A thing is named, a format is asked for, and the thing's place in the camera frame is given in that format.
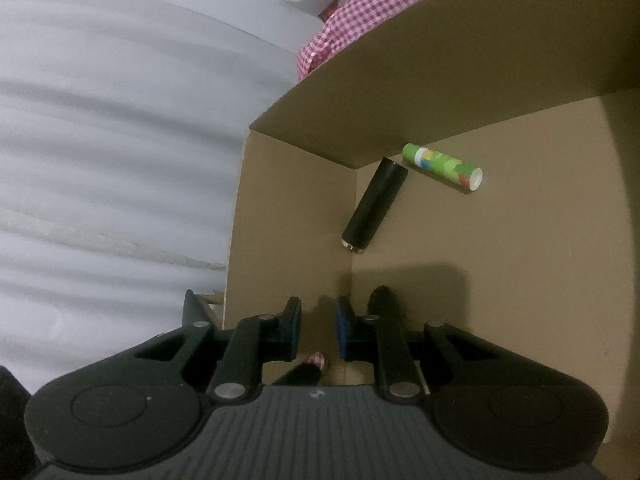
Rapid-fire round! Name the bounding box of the black cylindrical tube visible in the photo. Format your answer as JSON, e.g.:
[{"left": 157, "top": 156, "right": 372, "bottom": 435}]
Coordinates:
[{"left": 341, "top": 156, "right": 409, "bottom": 256}]

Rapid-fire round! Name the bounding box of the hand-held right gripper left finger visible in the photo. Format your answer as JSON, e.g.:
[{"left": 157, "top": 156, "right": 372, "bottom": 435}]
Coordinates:
[{"left": 135, "top": 296, "right": 305, "bottom": 403}]

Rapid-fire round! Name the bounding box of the pink checked tablecloth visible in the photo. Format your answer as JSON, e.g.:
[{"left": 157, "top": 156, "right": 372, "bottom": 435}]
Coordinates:
[{"left": 295, "top": 0, "right": 506, "bottom": 83}]

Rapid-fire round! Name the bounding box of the green lip balm tube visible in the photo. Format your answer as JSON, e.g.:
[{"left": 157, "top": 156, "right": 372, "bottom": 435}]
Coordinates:
[{"left": 401, "top": 142, "right": 484, "bottom": 192}]

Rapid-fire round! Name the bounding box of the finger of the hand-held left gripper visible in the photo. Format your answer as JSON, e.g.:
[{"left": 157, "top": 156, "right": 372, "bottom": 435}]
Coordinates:
[{"left": 182, "top": 289, "right": 221, "bottom": 330}]

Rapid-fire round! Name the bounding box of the brown cardboard box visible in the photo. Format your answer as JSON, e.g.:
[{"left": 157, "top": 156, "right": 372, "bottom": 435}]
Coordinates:
[{"left": 220, "top": 0, "right": 640, "bottom": 448}]

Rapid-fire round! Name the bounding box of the white curtain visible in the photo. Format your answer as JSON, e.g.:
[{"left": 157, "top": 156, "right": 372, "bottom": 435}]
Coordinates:
[{"left": 0, "top": 0, "right": 341, "bottom": 376}]

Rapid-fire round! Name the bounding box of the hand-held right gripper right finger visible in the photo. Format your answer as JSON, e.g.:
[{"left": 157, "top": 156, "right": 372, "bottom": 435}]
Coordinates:
[{"left": 334, "top": 296, "right": 506, "bottom": 403}]

